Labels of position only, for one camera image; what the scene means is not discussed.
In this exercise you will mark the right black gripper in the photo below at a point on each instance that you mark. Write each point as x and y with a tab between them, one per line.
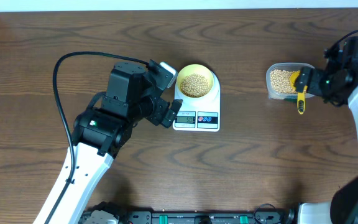
316	76

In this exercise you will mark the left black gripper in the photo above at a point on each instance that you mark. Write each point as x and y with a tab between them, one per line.
161	106

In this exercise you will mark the yellow plastic measuring scoop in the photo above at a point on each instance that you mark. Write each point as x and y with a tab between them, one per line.
300	95

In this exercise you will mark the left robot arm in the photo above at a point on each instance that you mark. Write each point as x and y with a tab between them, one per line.
133	93

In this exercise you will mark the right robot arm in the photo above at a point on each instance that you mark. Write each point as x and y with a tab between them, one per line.
337	84

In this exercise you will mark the white digital kitchen scale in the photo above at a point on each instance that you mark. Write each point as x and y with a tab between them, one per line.
200	114

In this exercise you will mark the soybeans in bowl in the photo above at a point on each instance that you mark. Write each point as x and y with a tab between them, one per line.
195	86

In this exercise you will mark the pale yellow bowl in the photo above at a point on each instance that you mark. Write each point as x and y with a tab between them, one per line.
198	69

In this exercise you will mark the clear plastic container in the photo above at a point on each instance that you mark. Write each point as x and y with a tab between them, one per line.
283	66

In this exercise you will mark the soybeans pile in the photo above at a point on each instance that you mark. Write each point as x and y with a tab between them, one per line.
280	81

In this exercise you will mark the green tape label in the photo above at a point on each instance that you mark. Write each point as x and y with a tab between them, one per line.
293	100

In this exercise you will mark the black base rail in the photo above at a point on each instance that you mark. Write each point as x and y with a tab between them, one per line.
264	216

